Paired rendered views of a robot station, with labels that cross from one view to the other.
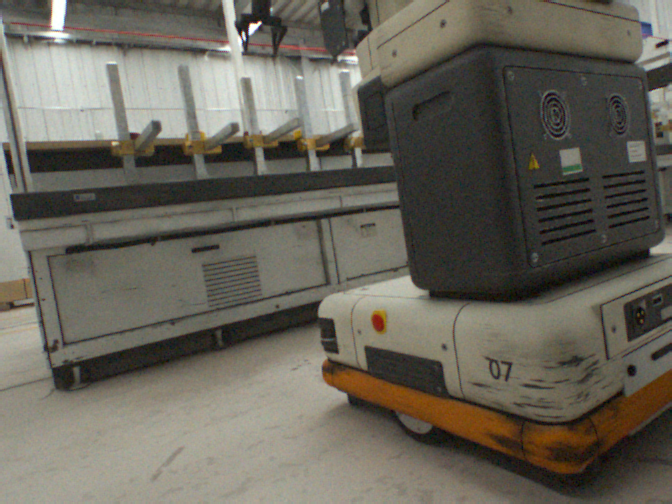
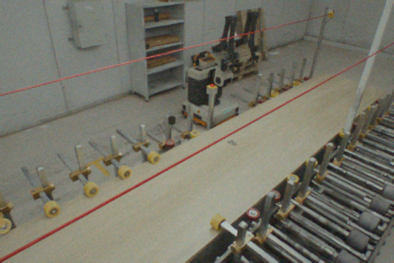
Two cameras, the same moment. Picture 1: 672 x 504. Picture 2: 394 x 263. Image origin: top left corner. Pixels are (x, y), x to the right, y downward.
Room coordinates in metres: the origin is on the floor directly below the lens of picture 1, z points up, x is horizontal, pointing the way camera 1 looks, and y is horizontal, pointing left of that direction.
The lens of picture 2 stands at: (4.93, -1.45, 2.23)
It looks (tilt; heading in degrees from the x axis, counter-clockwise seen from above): 32 degrees down; 168
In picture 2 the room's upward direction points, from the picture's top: 2 degrees clockwise
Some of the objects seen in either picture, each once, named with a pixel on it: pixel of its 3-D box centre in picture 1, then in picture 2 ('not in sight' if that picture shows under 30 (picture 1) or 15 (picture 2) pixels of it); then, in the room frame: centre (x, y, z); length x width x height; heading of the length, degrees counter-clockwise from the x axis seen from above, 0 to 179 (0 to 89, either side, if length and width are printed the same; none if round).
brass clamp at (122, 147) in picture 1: (132, 148); not in sight; (1.69, 0.66, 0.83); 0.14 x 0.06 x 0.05; 123
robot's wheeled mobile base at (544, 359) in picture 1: (502, 326); (210, 109); (1.07, -0.35, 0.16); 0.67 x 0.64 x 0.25; 33
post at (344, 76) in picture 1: (351, 122); (256, 94); (2.22, -0.17, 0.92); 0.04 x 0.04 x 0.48; 33
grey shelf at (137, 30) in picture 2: not in sight; (157, 49); (-0.08, -1.03, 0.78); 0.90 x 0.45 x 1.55; 123
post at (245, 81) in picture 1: (254, 135); (280, 86); (1.95, 0.26, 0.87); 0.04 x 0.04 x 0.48; 33
